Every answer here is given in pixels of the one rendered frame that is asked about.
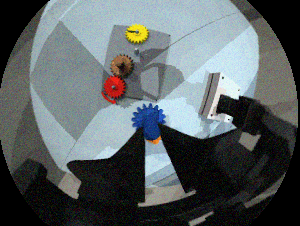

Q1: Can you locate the dark blue gear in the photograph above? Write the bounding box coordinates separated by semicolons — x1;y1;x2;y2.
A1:
131;104;166;141

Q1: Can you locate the yellow gear with black stripe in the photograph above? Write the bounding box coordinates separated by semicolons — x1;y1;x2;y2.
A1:
125;24;150;44

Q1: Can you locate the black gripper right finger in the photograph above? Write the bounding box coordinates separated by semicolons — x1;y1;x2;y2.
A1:
158;122;242;194

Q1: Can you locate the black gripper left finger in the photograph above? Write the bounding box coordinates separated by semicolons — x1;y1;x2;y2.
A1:
66;126;146;203

